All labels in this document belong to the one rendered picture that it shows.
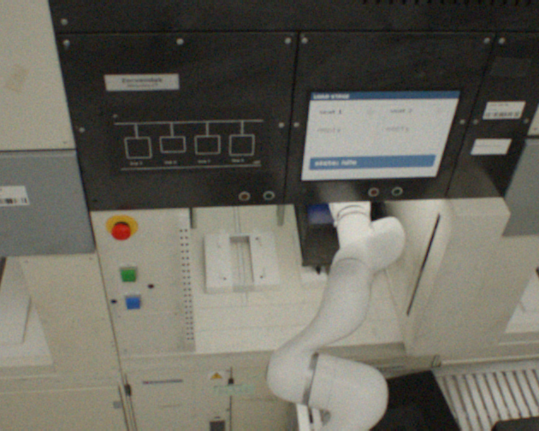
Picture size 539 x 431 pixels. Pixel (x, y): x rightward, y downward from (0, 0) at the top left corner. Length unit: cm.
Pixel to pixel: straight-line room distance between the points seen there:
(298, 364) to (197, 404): 82
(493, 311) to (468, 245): 37
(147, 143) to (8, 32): 31
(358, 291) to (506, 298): 67
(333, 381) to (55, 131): 67
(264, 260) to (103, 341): 53
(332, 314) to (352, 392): 14
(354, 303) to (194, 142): 42
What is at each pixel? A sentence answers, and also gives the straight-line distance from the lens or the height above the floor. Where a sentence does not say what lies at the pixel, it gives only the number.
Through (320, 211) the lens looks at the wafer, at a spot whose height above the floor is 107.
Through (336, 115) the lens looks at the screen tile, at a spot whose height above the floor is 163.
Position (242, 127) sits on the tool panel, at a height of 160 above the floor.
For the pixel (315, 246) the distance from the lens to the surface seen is 181.
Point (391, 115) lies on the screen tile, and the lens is 128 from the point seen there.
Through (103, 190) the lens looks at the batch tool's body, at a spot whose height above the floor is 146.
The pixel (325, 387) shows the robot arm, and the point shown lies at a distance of 122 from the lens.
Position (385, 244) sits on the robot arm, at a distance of 148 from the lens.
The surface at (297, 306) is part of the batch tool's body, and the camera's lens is 188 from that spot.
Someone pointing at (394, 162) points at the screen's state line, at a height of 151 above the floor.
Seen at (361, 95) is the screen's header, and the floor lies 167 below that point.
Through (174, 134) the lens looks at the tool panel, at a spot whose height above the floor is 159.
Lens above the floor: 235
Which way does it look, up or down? 45 degrees down
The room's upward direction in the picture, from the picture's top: 4 degrees clockwise
